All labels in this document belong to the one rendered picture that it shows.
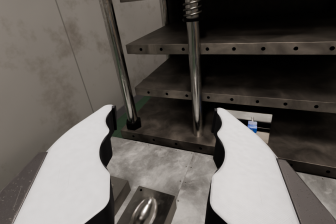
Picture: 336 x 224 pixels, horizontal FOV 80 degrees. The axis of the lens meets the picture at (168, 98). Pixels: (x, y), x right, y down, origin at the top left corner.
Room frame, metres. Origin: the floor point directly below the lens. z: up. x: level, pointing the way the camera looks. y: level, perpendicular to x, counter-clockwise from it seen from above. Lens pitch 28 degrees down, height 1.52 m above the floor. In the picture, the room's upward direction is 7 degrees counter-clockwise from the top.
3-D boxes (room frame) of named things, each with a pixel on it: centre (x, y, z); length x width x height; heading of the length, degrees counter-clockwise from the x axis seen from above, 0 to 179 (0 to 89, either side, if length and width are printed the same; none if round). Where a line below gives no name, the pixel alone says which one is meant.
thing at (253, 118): (1.05, -0.46, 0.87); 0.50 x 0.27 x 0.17; 155
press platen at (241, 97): (1.19, -0.47, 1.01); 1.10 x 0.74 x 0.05; 65
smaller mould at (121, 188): (0.53, 0.30, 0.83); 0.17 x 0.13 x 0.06; 155
